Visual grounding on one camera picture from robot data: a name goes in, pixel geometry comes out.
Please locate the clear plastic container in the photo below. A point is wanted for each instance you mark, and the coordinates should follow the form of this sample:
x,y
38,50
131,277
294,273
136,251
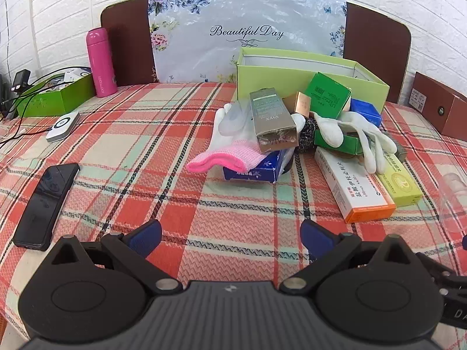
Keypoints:
x,y
454,204

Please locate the dark green carton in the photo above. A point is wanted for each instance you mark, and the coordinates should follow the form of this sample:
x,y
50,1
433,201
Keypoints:
x,y
324,94

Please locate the floral plastic sheet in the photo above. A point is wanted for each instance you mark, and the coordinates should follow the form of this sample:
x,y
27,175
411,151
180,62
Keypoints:
x,y
248,58

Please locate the white blue-ringed device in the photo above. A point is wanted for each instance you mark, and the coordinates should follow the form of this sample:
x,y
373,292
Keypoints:
x,y
62,127

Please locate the plaid blanket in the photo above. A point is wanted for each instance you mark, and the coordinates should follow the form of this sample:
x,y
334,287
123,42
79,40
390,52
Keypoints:
x,y
164,175

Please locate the large light green box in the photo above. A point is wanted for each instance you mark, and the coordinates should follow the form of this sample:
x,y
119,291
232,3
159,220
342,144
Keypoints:
x,y
270,80

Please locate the orange white medicine box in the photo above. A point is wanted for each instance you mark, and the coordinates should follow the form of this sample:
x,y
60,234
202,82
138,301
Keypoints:
x,y
350,189

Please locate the small green open box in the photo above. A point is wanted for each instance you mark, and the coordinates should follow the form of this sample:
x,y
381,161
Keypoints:
x,y
69,96

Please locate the pink thermos bottle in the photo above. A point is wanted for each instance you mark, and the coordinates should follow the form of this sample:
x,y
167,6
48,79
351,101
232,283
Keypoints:
x,y
102,65

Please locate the black smartphone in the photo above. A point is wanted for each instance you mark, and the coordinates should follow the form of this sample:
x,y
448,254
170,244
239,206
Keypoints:
x,y
43,204

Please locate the black patterned sock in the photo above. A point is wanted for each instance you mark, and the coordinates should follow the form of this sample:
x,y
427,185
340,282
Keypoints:
x,y
308,136

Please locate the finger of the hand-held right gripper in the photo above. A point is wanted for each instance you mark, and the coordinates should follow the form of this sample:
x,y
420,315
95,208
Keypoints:
x,y
448,280

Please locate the black adapter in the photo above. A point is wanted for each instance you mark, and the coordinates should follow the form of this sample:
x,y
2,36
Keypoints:
x,y
20,80

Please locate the brown cardboard box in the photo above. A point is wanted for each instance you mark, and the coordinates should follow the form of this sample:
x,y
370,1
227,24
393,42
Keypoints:
x,y
437,102

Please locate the silver gold carton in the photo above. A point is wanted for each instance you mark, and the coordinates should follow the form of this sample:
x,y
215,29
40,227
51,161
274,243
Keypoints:
x,y
271,120

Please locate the translucent plastic piece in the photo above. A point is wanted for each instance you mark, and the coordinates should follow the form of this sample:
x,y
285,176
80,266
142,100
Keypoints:
x,y
239,116

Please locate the white packet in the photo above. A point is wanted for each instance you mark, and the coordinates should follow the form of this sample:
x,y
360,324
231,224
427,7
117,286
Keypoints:
x,y
76,74

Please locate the copper carton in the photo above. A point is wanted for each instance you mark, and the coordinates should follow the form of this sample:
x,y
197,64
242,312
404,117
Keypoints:
x,y
301,104

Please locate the blue cube box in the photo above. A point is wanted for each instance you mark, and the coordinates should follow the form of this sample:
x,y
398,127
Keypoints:
x,y
365,111

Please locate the white glove pink cuff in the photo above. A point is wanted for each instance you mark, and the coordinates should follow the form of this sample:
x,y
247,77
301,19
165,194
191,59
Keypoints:
x,y
368,142
233,153

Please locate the brown wooden headboard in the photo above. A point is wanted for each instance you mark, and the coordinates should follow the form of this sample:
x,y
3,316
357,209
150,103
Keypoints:
x,y
124,43

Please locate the yellow green medicine box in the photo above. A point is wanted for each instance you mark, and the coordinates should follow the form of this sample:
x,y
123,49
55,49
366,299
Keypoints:
x,y
399,186

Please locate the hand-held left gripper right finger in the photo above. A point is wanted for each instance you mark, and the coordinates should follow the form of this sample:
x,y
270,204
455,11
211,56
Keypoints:
x,y
317,237

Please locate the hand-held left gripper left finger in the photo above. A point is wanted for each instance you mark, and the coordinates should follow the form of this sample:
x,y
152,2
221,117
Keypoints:
x,y
146,235

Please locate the blue carton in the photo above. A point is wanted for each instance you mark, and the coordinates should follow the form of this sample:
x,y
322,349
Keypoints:
x,y
262,169

